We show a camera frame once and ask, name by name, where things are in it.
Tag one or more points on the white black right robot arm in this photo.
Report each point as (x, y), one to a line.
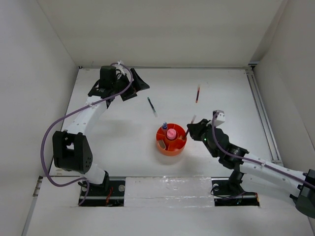
(298, 186)

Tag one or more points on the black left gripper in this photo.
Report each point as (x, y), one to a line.
(138, 85)

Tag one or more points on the green gel pen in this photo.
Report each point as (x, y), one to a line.
(152, 107)

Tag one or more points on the aluminium rail at table edge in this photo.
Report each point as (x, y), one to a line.
(273, 148)

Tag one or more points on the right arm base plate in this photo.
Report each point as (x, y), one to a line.
(225, 195)

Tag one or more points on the pink-capped patterned bottle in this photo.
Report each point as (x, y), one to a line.
(171, 134)

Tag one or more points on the pink white mini stapler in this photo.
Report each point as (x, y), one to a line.
(162, 144)

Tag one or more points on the orange round organizer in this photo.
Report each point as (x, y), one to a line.
(173, 147)

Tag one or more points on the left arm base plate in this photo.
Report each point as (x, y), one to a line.
(113, 197)

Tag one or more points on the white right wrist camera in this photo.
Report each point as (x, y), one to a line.
(219, 117)

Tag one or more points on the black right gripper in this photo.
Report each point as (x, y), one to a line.
(195, 129)

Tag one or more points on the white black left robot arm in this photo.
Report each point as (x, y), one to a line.
(71, 150)

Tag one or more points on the dark red orange-tipped pen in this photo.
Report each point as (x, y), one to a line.
(197, 94)

